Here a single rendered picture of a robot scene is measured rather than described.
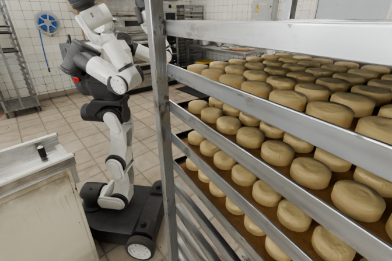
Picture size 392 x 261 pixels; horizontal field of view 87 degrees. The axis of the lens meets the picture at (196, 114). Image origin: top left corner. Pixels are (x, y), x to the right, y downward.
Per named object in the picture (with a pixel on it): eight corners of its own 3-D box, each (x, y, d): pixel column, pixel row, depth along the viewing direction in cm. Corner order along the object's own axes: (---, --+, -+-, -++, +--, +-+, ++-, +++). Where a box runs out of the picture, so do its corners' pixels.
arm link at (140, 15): (154, 0, 129) (159, 19, 130) (146, 9, 137) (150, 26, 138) (137, -1, 121) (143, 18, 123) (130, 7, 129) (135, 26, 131)
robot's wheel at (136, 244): (152, 264, 143) (124, 257, 144) (154, 256, 147) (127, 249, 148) (154, 246, 134) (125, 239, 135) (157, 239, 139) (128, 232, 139)
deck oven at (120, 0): (125, 101, 420) (108, -15, 336) (104, 87, 502) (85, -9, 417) (185, 85, 514) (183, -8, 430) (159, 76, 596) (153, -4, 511)
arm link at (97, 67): (123, 105, 87) (82, 78, 91) (142, 92, 97) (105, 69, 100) (125, 83, 80) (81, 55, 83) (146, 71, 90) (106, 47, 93)
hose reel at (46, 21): (70, 68, 445) (55, 10, 399) (72, 69, 433) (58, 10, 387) (48, 71, 420) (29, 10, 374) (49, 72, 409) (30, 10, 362)
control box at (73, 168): (73, 184, 113) (66, 163, 107) (60, 165, 128) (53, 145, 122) (80, 181, 115) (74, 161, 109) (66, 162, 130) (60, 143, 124)
